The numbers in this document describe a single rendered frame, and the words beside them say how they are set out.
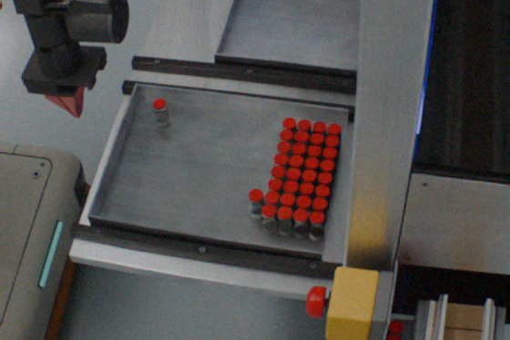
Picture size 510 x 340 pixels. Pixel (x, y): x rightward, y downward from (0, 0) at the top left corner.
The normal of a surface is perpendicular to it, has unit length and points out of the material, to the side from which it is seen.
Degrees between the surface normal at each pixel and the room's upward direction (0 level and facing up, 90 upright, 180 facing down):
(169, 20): 0
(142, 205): 0
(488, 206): 90
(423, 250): 90
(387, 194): 90
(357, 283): 0
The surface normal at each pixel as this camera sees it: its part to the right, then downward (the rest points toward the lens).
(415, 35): -0.18, 0.78
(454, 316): -0.04, -0.61
